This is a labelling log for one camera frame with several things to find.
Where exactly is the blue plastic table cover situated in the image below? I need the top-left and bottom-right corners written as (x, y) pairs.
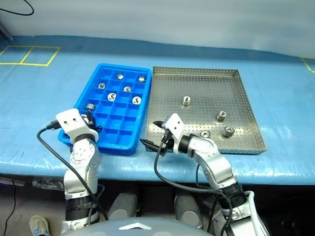
top-left (0, 35), bottom-right (315, 185)

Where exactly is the perforated steel tray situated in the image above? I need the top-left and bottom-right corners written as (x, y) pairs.
top-left (145, 65), bottom-right (268, 155)

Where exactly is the crumpled clear plastic sheet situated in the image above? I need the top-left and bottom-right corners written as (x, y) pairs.
top-left (31, 178), bottom-right (67, 191)

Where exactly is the thin black background cable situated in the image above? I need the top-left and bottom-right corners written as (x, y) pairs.
top-left (0, 0), bottom-right (34, 16)

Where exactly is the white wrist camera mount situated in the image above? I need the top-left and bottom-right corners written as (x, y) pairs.
top-left (161, 113), bottom-right (189, 154)
top-left (55, 108), bottom-right (99, 143)

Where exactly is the grey rounded shape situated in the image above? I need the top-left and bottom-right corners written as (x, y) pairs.
top-left (108, 193), bottom-right (138, 221)
top-left (174, 194), bottom-right (204, 228)

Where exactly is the white and blue shoe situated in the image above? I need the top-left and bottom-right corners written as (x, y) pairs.
top-left (29, 215), bottom-right (50, 236)

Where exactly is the blue compartment plastic tray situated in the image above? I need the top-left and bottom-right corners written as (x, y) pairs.
top-left (58, 63), bottom-right (152, 156)

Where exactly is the grey robot torso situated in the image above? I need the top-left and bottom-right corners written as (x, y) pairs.
top-left (61, 217), bottom-right (205, 236)

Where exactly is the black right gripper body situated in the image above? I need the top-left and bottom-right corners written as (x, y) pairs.
top-left (159, 129), bottom-right (174, 155)

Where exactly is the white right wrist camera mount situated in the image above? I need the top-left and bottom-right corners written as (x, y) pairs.
top-left (161, 113), bottom-right (189, 154)

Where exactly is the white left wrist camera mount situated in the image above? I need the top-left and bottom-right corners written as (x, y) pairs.
top-left (55, 108), bottom-right (99, 143)

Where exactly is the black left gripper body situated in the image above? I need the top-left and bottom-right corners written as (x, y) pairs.
top-left (82, 115), bottom-right (99, 135)

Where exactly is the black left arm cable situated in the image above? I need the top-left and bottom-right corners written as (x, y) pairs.
top-left (36, 120), bottom-right (109, 222)

